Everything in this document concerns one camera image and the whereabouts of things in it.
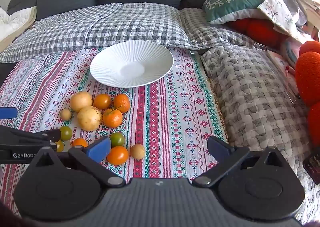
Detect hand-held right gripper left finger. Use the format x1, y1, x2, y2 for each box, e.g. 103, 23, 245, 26
32, 136, 126, 188

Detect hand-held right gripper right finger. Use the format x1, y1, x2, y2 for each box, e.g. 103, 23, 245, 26
192, 136, 285, 188

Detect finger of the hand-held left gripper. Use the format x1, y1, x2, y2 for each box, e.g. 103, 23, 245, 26
0, 107, 18, 119
0, 125, 62, 151

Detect green tomato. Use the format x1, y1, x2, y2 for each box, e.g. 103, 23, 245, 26
109, 132, 126, 148
60, 126, 73, 141

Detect orange tomato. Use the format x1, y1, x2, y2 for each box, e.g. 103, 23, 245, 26
107, 146, 129, 165
72, 138, 88, 148
93, 93, 111, 110

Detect spotted large yellow fruit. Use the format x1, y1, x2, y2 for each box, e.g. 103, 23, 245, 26
77, 106, 103, 132

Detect tangerine with green stem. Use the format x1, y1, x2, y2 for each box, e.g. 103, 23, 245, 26
102, 108, 123, 129

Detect large yellow round fruit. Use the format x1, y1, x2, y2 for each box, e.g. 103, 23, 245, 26
70, 91, 93, 113

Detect white ribbed plate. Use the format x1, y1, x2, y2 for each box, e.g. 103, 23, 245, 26
89, 41, 174, 88

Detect striped embroidered tablecloth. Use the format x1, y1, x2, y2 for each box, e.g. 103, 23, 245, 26
0, 47, 229, 217

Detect quilted grey checked blanket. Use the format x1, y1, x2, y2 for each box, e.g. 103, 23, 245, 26
201, 45, 320, 222

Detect white and beige blanket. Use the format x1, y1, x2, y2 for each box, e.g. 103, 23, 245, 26
0, 5, 37, 52

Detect black device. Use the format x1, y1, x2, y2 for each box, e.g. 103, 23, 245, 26
302, 147, 320, 185

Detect pink book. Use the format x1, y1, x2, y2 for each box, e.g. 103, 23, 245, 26
266, 49, 300, 97

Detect clear plastic case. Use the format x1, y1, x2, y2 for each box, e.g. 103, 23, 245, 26
253, 42, 309, 107

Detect orange-red knit cushion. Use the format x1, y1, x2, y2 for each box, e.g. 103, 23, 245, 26
295, 40, 320, 147

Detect small-check grey seat pad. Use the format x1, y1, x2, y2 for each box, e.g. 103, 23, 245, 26
180, 7, 258, 50

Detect light grey gingham quilt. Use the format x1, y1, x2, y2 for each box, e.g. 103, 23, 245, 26
0, 2, 198, 63

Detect pastel round cushion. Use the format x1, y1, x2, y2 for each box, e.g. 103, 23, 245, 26
280, 37, 304, 67

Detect red plush cushion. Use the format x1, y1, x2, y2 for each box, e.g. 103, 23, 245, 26
227, 18, 288, 48

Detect green snowflake pillow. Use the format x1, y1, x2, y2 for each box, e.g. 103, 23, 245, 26
202, 0, 269, 25

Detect white floral cloth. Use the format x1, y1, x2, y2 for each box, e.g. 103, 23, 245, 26
257, 0, 313, 43

